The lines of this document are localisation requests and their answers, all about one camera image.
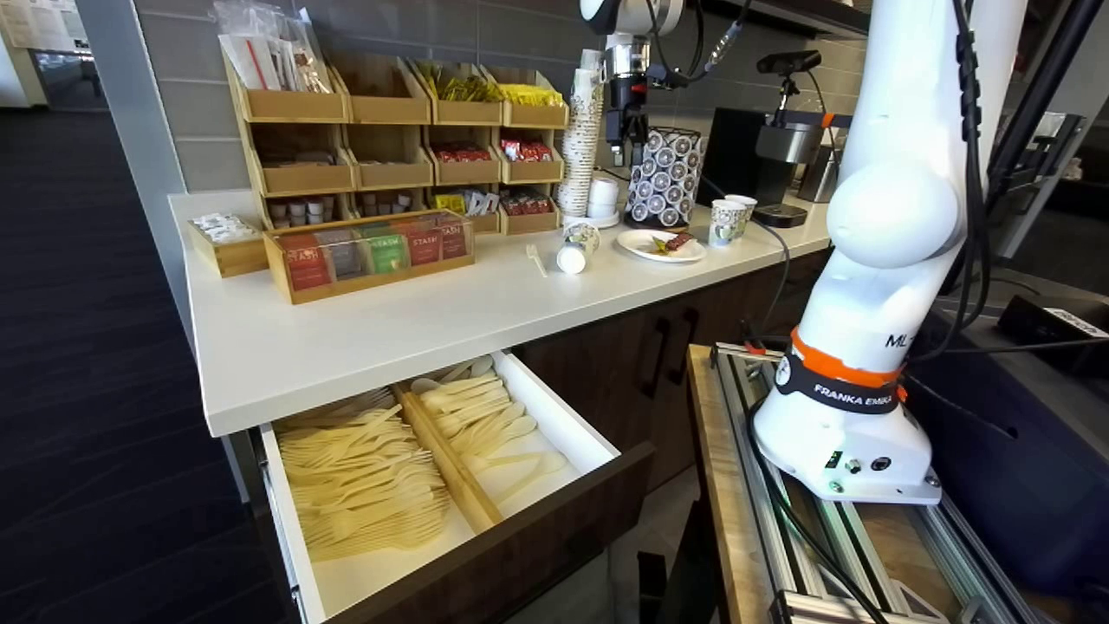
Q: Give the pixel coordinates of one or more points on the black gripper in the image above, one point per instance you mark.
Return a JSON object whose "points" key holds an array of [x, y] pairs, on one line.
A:
{"points": [[628, 105]]}

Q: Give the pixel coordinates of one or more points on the patterned paper cup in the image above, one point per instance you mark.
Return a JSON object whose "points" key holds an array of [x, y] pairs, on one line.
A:
{"points": [[578, 246]]}

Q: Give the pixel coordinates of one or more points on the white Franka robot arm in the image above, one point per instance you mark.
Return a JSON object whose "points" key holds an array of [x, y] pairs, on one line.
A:
{"points": [[913, 140]]}

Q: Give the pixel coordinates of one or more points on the stack of white cup lids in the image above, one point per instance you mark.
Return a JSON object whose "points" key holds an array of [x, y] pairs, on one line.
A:
{"points": [[605, 198]]}

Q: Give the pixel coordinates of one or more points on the small paper cup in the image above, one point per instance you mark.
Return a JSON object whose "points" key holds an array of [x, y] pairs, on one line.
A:
{"points": [[723, 227], [746, 209]]}

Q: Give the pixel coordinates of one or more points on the wooden drawer divider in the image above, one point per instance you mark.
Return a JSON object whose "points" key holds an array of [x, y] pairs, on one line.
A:
{"points": [[452, 463]]}

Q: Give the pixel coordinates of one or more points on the open dark wood drawer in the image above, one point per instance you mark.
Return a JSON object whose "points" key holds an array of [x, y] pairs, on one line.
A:
{"points": [[542, 556]]}

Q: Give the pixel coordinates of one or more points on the tall stack of paper cups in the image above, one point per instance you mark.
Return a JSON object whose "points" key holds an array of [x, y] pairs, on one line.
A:
{"points": [[580, 125]]}

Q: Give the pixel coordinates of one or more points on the black white patterned box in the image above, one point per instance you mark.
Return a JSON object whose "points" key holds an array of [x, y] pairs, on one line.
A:
{"points": [[671, 185]]}

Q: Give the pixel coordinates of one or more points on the white plate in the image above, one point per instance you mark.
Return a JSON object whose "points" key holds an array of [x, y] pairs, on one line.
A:
{"points": [[640, 243]]}

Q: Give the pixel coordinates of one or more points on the pile of red snack packets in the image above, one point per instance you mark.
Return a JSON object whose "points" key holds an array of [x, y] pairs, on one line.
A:
{"points": [[526, 151], [463, 154]]}

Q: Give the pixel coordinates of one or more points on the red snack packet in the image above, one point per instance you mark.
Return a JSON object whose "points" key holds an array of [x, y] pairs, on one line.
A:
{"points": [[676, 243]]}

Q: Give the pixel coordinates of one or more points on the black coffee machine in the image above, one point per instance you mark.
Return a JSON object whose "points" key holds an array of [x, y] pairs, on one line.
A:
{"points": [[738, 156]]}

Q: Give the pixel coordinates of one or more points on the pile of yellow snack packets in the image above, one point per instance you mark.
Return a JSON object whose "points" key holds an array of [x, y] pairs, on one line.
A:
{"points": [[533, 95]]}

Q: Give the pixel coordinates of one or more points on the pile of dark yellow packets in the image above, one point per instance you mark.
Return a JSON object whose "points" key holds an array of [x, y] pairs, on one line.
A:
{"points": [[455, 83]]}

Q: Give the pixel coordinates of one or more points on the dark wood cabinet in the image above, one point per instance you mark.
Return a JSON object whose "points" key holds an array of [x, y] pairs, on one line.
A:
{"points": [[602, 360]]}

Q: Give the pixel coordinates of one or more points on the wooden tea box clear lid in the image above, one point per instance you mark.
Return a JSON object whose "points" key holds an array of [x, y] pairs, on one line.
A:
{"points": [[370, 282]]}

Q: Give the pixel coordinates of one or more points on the pile of wooden cutlery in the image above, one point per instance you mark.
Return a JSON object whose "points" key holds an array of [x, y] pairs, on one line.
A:
{"points": [[479, 419]]}

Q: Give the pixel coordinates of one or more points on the wooden snack organizer shelf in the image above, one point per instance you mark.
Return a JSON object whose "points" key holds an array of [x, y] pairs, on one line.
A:
{"points": [[305, 175]]}

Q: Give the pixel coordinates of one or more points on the wooden robot table with rails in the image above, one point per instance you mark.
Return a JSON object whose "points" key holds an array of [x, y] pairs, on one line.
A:
{"points": [[723, 498]]}

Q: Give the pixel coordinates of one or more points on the clear bag of stirrers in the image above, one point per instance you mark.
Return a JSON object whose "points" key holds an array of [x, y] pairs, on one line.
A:
{"points": [[272, 48]]}

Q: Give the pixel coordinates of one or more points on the small wooden packet box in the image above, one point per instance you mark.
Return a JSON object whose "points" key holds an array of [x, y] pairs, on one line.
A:
{"points": [[238, 258]]}

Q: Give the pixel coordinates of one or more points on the pile of wooden forks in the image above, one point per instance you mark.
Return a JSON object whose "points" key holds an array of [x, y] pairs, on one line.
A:
{"points": [[357, 473]]}

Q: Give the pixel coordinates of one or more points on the dark bulky bag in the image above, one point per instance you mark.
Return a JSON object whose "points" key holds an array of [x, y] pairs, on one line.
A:
{"points": [[1015, 463]]}

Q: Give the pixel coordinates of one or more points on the black camera on stand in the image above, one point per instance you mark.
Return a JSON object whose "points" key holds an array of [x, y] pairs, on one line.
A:
{"points": [[791, 59]]}

